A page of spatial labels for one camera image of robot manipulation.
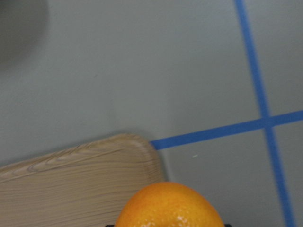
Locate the orange fruit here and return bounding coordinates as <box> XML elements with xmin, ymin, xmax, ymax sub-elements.
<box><xmin>115</xmin><ymin>182</ymin><xmax>224</xmax><ymax>227</ymax></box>

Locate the wooden cutting board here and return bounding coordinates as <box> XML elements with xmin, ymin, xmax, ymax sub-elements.
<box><xmin>0</xmin><ymin>134</ymin><xmax>165</xmax><ymax>227</ymax></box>

